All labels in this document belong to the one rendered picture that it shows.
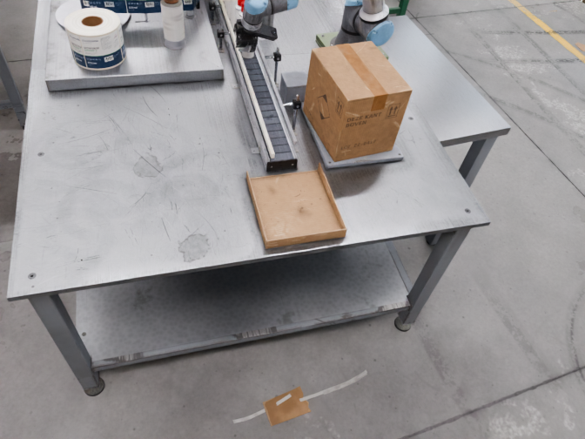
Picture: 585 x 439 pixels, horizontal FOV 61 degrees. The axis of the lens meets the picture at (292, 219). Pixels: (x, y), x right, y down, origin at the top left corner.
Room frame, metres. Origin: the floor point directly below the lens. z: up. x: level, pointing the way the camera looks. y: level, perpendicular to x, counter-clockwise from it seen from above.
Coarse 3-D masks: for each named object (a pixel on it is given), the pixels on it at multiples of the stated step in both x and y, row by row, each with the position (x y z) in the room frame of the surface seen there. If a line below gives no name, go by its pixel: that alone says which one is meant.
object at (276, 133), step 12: (252, 60) 1.80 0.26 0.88; (252, 72) 1.71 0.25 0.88; (252, 84) 1.63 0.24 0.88; (264, 84) 1.64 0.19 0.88; (264, 96) 1.57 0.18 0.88; (264, 108) 1.50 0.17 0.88; (264, 120) 1.43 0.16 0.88; (276, 120) 1.44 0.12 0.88; (276, 132) 1.37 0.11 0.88; (276, 144) 1.31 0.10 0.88; (288, 144) 1.32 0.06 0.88; (276, 156) 1.25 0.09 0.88; (288, 156) 1.26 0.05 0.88
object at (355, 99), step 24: (336, 48) 1.58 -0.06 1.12; (360, 48) 1.61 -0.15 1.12; (312, 72) 1.53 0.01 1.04; (336, 72) 1.44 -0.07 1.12; (360, 72) 1.46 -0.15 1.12; (384, 72) 1.48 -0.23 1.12; (312, 96) 1.51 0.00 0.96; (336, 96) 1.36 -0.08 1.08; (360, 96) 1.33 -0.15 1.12; (384, 96) 1.36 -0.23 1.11; (408, 96) 1.40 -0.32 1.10; (312, 120) 1.48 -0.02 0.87; (336, 120) 1.33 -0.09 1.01; (360, 120) 1.33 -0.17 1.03; (384, 120) 1.37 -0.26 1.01; (336, 144) 1.30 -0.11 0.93; (360, 144) 1.34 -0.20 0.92; (384, 144) 1.39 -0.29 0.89
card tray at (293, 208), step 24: (264, 192) 1.11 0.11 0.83; (288, 192) 1.13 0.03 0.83; (312, 192) 1.15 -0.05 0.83; (264, 216) 1.01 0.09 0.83; (288, 216) 1.03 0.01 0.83; (312, 216) 1.04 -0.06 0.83; (336, 216) 1.06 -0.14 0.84; (264, 240) 0.91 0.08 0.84; (288, 240) 0.91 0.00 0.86; (312, 240) 0.94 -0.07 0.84
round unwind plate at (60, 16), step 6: (72, 0) 2.02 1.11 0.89; (78, 0) 2.03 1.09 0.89; (60, 6) 1.96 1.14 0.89; (66, 6) 1.96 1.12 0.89; (72, 6) 1.97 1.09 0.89; (78, 6) 1.98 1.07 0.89; (60, 12) 1.91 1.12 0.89; (66, 12) 1.92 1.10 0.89; (60, 18) 1.86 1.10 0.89; (120, 18) 1.93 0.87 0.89; (126, 18) 1.94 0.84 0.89; (60, 24) 1.82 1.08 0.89
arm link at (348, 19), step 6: (348, 0) 2.01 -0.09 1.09; (354, 0) 1.99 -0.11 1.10; (360, 0) 2.00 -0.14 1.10; (348, 6) 2.00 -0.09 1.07; (354, 6) 1.99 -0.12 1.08; (360, 6) 1.98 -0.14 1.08; (348, 12) 1.99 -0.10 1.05; (354, 12) 1.97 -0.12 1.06; (342, 18) 2.03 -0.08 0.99; (348, 18) 1.99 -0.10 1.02; (354, 18) 1.95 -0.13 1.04; (342, 24) 2.02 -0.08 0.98; (348, 24) 1.99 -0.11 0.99; (348, 30) 1.99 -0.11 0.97; (354, 30) 1.98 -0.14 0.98
